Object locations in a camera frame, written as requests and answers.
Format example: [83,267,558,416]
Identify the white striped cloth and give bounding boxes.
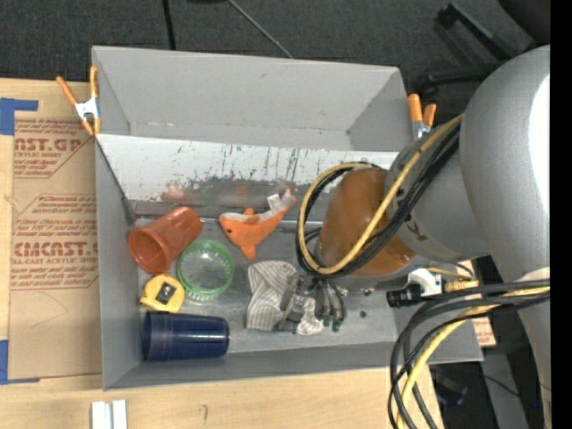
[245,259,325,336]

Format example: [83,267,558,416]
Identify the orange toy dolphin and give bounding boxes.
[218,188,298,261]

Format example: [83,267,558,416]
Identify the green clear round container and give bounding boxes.
[175,239,236,304]

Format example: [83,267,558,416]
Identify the dark blue plastic cup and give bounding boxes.
[141,310,231,362]

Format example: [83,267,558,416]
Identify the yellow tape measure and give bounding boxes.
[139,273,186,314]

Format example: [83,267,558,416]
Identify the orange plastic cup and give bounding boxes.
[128,206,204,276]

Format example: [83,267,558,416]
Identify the grey metal bin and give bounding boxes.
[90,45,486,391]

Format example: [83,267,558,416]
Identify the brown cardboard board red print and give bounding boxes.
[0,77,105,384]

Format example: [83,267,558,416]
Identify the black cylinder on white bracket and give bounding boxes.
[385,269,443,309]

